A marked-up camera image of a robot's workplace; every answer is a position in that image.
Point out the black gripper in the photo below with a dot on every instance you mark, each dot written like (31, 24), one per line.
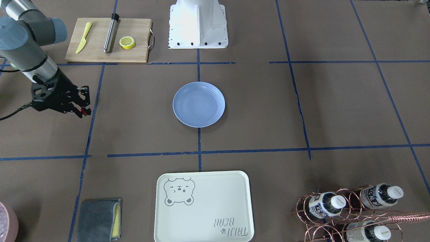
(62, 86)

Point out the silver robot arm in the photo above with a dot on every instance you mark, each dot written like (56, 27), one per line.
(24, 30)

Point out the blue plate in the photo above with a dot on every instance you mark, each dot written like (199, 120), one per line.
(198, 104)

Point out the steel muddler rod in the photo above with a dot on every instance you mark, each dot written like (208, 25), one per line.
(109, 42)

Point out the half lemon slice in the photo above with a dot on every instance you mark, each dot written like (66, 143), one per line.
(127, 42)

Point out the yellow plastic knife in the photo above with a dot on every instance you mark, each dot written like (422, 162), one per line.
(83, 40)

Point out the grey folded cloth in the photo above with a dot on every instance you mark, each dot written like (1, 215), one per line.
(100, 220)

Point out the pink bowl of ice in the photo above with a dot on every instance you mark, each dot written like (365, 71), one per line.
(9, 224)

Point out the cream bear tray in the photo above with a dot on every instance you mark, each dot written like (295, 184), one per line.
(211, 206)

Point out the white capped bottle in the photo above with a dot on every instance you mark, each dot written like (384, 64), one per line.
(381, 195)
(366, 231)
(323, 205)

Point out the white capped bottle bottom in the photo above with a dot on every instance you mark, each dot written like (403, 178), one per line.
(366, 231)

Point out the copper bar spoon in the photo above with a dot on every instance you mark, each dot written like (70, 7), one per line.
(391, 217)

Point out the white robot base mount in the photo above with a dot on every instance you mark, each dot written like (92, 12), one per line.
(197, 24)

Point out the copper wire bottle rack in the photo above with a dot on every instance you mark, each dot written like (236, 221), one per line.
(331, 229)

